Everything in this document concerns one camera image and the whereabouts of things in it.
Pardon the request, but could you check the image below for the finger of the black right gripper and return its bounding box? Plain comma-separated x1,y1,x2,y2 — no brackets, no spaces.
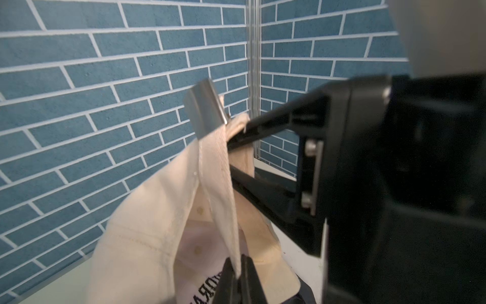
227,94,330,150
230,165,315,224

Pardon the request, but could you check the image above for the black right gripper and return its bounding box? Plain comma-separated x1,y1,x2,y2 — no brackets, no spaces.
296,74,485,303

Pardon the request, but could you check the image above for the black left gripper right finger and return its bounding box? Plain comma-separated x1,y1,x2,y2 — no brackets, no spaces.
239,255,268,304

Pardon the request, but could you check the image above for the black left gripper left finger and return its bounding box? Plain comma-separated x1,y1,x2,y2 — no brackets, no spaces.
212,258,239,304

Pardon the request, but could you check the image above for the beige baseball cap with text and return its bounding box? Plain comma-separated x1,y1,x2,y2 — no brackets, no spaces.
86,79,301,303

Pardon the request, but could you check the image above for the black cap with mesh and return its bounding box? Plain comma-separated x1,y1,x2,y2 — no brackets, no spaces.
282,277,316,304

